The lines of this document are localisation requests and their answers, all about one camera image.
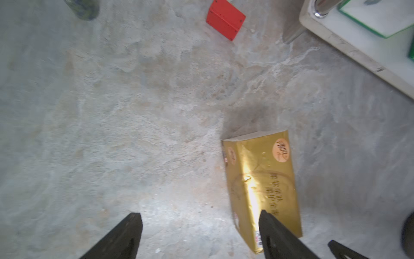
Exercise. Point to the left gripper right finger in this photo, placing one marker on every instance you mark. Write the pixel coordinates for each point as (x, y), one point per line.
(279, 242)

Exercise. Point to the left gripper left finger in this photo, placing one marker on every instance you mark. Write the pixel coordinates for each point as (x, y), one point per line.
(122, 242)

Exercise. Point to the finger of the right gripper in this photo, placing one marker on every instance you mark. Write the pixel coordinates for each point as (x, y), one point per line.
(342, 252)

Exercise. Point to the gold tissue pack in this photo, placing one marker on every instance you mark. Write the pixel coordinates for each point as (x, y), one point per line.
(260, 176)

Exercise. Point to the green tissue pack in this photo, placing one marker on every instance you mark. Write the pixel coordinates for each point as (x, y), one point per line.
(411, 53)
(384, 18)

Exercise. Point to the white two-tier shelf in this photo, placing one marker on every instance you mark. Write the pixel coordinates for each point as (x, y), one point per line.
(386, 58)

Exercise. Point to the small red block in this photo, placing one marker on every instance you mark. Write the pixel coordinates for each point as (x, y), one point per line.
(225, 18)

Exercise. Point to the small metal can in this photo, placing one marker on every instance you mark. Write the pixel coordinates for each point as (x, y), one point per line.
(86, 10)

